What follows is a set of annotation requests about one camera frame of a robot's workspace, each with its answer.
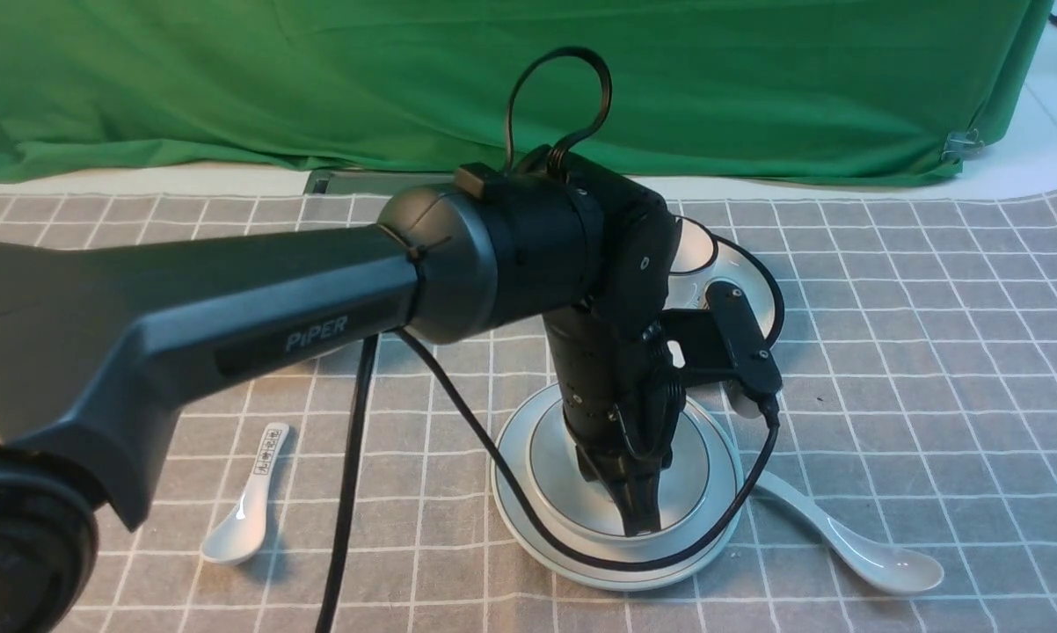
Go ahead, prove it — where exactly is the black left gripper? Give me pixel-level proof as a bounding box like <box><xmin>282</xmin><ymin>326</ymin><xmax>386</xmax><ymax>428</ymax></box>
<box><xmin>543</xmin><ymin>306</ymin><xmax>684</xmax><ymax>537</ymax></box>

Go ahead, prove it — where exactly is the thin-rimmed white bowl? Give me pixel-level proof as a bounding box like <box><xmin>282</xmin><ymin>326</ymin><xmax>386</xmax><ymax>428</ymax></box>
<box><xmin>526</xmin><ymin>404</ymin><xmax>712</xmax><ymax>538</ymax></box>

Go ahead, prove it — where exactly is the large white spoon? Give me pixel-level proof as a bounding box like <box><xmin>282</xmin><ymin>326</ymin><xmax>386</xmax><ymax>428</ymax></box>
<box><xmin>756</xmin><ymin>472</ymin><xmax>945</xmax><ymax>596</ymax></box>

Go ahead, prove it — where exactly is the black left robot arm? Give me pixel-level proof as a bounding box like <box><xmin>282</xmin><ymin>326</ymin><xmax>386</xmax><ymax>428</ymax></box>
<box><xmin>0</xmin><ymin>148</ymin><xmax>682</xmax><ymax>632</ymax></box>

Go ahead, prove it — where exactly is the plain white plate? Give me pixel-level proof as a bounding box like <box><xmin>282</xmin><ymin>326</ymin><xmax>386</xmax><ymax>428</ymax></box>
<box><xmin>490</xmin><ymin>384</ymin><xmax>743</xmax><ymax>592</ymax></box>

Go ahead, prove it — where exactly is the black-rimmed illustrated plate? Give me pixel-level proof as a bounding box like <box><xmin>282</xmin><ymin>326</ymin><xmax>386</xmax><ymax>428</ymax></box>
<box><xmin>664</xmin><ymin>234</ymin><xmax>785</xmax><ymax>346</ymax></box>

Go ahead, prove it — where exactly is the black-rimmed white cup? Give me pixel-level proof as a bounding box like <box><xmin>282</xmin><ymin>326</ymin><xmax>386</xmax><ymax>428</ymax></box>
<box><xmin>669</xmin><ymin>216</ymin><xmax>718</xmax><ymax>276</ymax></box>

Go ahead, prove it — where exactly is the grey checked tablecloth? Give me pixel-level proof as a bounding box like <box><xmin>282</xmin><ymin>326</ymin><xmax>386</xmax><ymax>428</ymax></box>
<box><xmin>0</xmin><ymin>193</ymin><xmax>1057</xmax><ymax>632</ymax></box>

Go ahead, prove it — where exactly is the green backdrop cloth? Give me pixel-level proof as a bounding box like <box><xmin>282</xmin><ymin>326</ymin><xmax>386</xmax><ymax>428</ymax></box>
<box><xmin>0</xmin><ymin>1</ymin><xmax>1052</xmax><ymax>186</ymax></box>

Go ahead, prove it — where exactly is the small white printed spoon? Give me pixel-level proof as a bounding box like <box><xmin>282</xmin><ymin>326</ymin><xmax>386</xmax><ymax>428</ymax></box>
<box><xmin>200</xmin><ymin>422</ymin><xmax>290</xmax><ymax>565</ymax></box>

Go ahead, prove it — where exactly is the metal backdrop clamp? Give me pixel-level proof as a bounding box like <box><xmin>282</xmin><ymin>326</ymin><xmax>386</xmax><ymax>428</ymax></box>
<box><xmin>940</xmin><ymin>128</ymin><xmax>986</xmax><ymax>162</ymax></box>

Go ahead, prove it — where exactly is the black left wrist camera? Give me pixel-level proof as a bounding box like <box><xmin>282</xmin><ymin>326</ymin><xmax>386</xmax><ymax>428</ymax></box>
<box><xmin>660</xmin><ymin>280</ymin><xmax>783</xmax><ymax>428</ymax></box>

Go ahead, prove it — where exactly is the black left camera cable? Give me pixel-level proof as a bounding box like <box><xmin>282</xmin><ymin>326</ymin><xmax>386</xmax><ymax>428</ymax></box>
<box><xmin>315</xmin><ymin>46</ymin><xmax>780</xmax><ymax>633</ymax></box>

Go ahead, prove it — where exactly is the grey table cable tray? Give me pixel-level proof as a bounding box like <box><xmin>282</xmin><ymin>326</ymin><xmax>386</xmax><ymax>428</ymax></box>
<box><xmin>303</xmin><ymin>169</ymin><xmax>455</xmax><ymax>197</ymax></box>

